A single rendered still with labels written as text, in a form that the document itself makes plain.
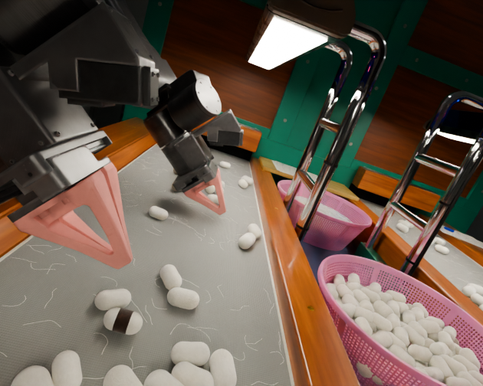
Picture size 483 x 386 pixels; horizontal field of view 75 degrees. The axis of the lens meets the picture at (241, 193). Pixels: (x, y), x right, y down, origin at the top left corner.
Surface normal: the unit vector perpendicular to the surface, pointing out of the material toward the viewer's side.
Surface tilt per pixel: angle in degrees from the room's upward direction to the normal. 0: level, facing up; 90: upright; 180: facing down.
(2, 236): 45
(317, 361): 0
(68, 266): 0
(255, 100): 90
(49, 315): 0
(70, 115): 41
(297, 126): 90
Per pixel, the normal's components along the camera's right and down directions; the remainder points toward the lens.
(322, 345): 0.32, -0.90
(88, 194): 0.20, 0.59
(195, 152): 0.03, 0.33
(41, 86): 0.87, -0.48
